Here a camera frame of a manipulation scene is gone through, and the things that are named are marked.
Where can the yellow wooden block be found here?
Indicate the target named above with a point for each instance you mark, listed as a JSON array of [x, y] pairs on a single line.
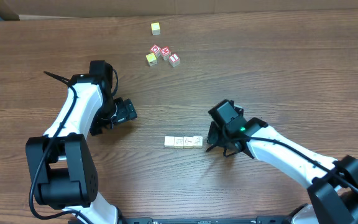
[[151, 59]]

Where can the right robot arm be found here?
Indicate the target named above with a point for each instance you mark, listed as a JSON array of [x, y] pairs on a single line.
[[332, 184]]

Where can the red block letter M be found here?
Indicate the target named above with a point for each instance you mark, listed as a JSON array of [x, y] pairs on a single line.
[[165, 53]]

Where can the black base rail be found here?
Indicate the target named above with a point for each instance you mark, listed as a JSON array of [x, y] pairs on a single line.
[[256, 220]]

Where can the yellow block far top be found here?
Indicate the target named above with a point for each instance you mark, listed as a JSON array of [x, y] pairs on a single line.
[[155, 28]]

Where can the wooden block star drawing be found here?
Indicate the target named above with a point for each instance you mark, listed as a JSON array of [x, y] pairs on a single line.
[[169, 141]]

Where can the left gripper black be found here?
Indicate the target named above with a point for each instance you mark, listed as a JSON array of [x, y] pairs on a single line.
[[129, 110]]

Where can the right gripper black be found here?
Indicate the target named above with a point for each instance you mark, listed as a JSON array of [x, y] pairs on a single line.
[[214, 137]]

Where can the red block letter C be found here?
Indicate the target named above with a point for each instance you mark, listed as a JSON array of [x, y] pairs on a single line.
[[156, 50]]

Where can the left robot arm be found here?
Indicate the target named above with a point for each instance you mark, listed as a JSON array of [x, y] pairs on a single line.
[[64, 179]]

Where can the red block letter I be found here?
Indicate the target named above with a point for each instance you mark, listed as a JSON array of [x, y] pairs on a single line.
[[174, 60]]

